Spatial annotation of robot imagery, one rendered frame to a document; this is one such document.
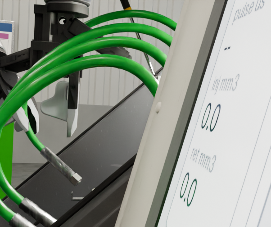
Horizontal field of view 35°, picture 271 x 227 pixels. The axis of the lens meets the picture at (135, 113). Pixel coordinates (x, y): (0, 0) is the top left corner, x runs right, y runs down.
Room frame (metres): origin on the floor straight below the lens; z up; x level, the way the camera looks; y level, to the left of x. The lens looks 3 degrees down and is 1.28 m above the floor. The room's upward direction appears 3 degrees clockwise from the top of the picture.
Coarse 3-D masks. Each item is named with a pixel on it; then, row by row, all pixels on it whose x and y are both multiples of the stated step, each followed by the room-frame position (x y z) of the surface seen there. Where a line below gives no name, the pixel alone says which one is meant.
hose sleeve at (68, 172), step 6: (42, 150) 0.82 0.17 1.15; (48, 150) 0.83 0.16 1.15; (48, 156) 0.82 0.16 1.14; (54, 156) 0.82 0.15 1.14; (54, 162) 0.82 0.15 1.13; (60, 162) 0.82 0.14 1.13; (60, 168) 0.81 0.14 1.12; (66, 168) 0.81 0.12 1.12; (66, 174) 0.81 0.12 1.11; (72, 174) 0.81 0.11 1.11
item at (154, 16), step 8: (104, 16) 0.80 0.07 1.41; (112, 16) 0.79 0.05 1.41; (120, 16) 0.79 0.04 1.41; (128, 16) 0.79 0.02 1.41; (136, 16) 0.78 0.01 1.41; (144, 16) 0.78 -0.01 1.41; (152, 16) 0.77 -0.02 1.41; (160, 16) 0.77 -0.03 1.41; (88, 24) 0.80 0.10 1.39; (96, 24) 0.81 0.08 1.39; (168, 24) 0.76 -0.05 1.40; (176, 24) 0.76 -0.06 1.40; (24, 104) 0.84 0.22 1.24; (32, 136) 0.83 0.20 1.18; (40, 144) 0.83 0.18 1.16
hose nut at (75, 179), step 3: (75, 174) 0.81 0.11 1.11; (72, 177) 0.81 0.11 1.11; (75, 177) 0.81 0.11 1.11; (78, 177) 0.81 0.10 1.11; (69, 180) 0.81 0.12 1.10; (72, 180) 0.81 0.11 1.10; (75, 180) 0.80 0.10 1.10; (78, 180) 0.80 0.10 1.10; (72, 183) 0.81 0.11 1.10; (75, 183) 0.80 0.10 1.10; (78, 183) 0.81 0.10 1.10
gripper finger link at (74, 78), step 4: (76, 72) 0.67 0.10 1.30; (72, 76) 0.67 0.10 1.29; (76, 76) 0.67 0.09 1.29; (72, 80) 0.67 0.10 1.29; (76, 80) 0.67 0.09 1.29; (72, 84) 0.67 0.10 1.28; (76, 84) 0.67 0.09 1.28; (68, 88) 0.68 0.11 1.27; (72, 88) 0.68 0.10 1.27; (76, 88) 0.67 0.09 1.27; (68, 92) 0.68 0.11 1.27; (72, 92) 0.67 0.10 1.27; (76, 92) 0.67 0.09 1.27; (68, 96) 0.68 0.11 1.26; (72, 96) 0.68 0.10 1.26; (76, 96) 0.68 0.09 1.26; (68, 100) 0.68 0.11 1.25; (72, 100) 0.68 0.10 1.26; (76, 100) 0.68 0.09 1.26; (68, 104) 0.68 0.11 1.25; (72, 104) 0.68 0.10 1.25; (76, 104) 0.68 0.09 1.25; (68, 108) 0.68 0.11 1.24; (72, 108) 0.68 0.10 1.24; (76, 108) 0.68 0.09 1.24
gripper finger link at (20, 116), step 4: (0, 100) 0.85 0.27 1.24; (0, 104) 0.85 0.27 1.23; (20, 108) 0.83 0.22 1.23; (16, 112) 0.82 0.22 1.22; (20, 112) 0.82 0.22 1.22; (24, 112) 0.83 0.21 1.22; (12, 116) 0.82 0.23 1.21; (16, 116) 0.82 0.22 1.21; (20, 116) 0.82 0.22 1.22; (24, 116) 0.82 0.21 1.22; (12, 120) 0.82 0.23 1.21; (16, 120) 0.82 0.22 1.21; (20, 120) 0.82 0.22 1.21; (24, 120) 0.82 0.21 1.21; (28, 120) 0.83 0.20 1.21; (8, 124) 0.83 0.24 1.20; (20, 124) 0.82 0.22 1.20; (24, 124) 0.82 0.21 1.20; (28, 124) 0.82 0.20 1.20; (24, 128) 0.82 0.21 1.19; (28, 128) 0.82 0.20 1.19
